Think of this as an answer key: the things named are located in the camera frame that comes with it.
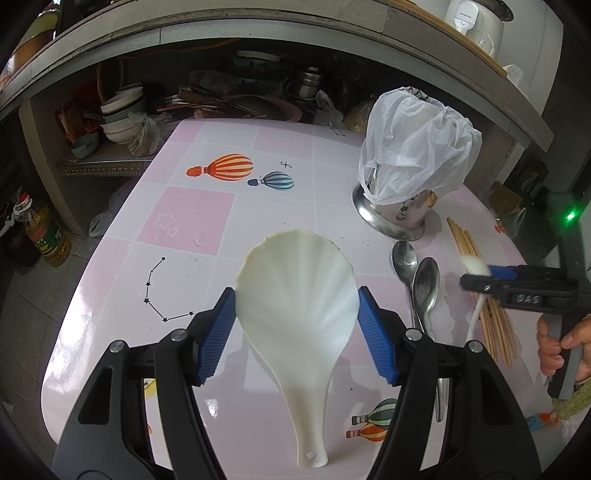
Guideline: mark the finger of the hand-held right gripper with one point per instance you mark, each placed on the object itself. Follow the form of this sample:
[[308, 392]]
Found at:
[[528, 300], [503, 272]]

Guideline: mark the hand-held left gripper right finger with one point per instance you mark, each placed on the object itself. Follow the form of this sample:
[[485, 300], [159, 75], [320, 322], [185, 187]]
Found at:
[[374, 341]]

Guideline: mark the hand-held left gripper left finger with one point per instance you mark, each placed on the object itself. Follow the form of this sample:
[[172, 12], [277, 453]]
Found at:
[[219, 337]]

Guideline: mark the bundle of wooden chopsticks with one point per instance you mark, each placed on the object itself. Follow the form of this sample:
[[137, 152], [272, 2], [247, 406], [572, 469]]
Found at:
[[461, 240]]

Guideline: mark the metal spoon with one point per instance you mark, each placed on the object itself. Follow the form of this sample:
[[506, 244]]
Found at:
[[425, 281], [404, 261]]

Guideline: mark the white shell-shaped rice paddle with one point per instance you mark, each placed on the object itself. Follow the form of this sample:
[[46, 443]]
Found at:
[[295, 300]]

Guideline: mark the steel utensil holder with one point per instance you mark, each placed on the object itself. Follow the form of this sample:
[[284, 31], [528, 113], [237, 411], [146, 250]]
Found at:
[[397, 217]]

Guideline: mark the white plastic bag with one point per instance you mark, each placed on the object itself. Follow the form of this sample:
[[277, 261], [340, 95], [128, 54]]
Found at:
[[104, 221], [415, 138]]

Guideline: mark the person's right forearm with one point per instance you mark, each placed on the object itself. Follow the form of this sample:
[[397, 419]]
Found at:
[[575, 406]]

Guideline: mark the person's right hand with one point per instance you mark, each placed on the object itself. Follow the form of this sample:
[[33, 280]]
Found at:
[[549, 350]]

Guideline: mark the clear plastic bag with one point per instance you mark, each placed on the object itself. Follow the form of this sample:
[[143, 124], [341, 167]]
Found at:
[[328, 110], [516, 224], [145, 136], [515, 76]]

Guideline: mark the cardboard box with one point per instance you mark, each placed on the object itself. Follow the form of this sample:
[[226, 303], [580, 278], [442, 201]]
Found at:
[[505, 198]]

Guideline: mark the yellow cooking oil bottle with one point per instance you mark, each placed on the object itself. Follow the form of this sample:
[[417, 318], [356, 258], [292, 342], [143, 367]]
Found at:
[[44, 235]]

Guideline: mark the metal shelf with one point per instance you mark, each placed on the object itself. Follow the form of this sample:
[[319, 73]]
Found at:
[[106, 166]]

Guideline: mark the bagged brown food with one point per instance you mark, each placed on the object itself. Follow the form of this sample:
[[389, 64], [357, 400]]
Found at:
[[360, 117]]

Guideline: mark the dark glass bottle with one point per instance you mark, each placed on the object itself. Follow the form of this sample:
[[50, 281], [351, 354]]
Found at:
[[18, 249]]

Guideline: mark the teal bowl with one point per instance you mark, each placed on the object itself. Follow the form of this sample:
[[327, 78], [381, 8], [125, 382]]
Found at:
[[85, 145]]

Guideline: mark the pink plastic basin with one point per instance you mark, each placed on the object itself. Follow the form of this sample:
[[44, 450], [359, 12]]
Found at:
[[281, 110]]

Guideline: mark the white kitchen appliance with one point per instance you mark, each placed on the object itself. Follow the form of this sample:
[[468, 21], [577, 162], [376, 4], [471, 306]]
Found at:
[[471, 23]]

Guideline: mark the steel bowl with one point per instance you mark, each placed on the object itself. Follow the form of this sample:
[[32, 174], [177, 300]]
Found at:
[[501, 9]]

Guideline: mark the stack of ceramic bowls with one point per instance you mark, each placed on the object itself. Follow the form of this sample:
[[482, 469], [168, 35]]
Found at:
[[122, 115]]

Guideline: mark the red snack packaging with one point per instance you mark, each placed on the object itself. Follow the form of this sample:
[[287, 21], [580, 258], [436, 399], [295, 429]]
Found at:
[[76, 120]]

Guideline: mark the stacked steel pots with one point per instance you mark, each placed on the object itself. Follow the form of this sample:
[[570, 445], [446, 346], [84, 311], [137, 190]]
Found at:
[[309, 83]]

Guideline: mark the dark round cookware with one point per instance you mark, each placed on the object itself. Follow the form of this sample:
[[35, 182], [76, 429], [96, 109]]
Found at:
[[258, 69]]

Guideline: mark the concrete kitchen counter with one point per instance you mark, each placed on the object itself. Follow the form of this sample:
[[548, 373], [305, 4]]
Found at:
[[184, 23]]

